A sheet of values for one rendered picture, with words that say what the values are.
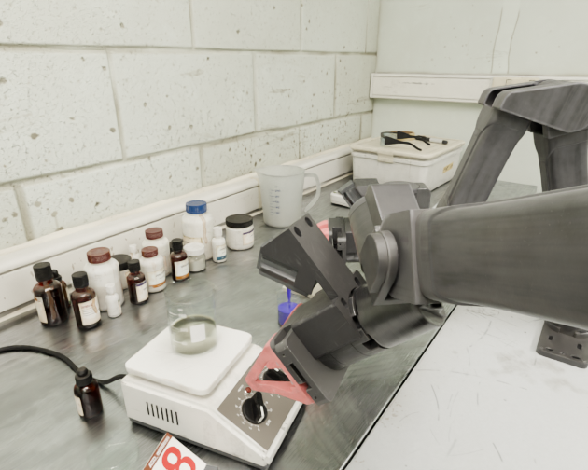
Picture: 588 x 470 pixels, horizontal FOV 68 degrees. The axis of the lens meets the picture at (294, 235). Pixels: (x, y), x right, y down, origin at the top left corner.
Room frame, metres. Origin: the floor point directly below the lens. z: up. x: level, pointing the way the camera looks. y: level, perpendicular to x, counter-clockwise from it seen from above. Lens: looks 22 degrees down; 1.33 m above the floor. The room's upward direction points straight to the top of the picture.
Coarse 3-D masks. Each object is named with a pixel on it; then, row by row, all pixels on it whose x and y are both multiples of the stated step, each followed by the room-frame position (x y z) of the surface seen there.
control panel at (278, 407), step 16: (240, 384) 0.42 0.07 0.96; (224, 400) 0.39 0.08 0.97; (240, 400) 0.40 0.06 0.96; (272, 400) 0.41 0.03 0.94; (288, 400) 0.42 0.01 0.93; (224, 416) 0.37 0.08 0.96; (240, 416) 0.38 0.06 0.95; (272, 416) 0.39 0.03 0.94; (256, 432) 0.37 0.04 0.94; (272, 432) 0.38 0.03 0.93
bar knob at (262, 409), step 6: (252, 396) 0.40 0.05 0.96; (258, 396) 0.40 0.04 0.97; (246, 402) 0.40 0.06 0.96; (252, 402) 0.40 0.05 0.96; (258, 402) 0.39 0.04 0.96; (246, 408) 0.39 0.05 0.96; (252, 408) 0.39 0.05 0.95; (258, 408) 0.38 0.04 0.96; (264, 408) 0.38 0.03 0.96; (246, 414) 0.38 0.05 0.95; (252, 414) 0.38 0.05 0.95; (258, 414) 0.38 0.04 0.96; (264, 414) 0.38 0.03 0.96; (246, 420) 0.38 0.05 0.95; (252, 420) 0.38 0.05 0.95; (258, 420) 0.38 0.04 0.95; (264, 420) 0.38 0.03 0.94
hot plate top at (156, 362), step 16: (160, 336) 0.48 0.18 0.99; (224, 336) 0.48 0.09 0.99; (240, 336) 0.48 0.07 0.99; (144, 352) 0.45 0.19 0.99; (160, 352) 0.45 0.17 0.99; (224, 352) 0.45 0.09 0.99; (240, 352) 0.45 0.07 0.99; (128, 368) 0.42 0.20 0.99; (144, 368) 0.42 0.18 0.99; (160, 368) 0.42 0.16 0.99; (176, 368) 0.42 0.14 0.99; (192, 368) 0.42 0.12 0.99; (208, 368) 0.42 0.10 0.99; (224, 368) 0.42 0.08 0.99; (176, 384) 0.39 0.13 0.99; (192, 384) 0.39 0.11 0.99; (208, 384) 0.39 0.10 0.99
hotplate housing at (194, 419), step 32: (256, 352) 0.47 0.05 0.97; (128, 384) 0.42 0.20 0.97; (160, 384) 0.41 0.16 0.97; (224, 384) 0.41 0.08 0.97; (128, 416) 0.42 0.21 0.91; (160, 416) 0.40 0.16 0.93; (192, 416) 0.38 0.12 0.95; (288, 416) 0.41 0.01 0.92; (224, 448) 0.37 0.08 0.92; (256, 448) 0.35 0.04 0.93
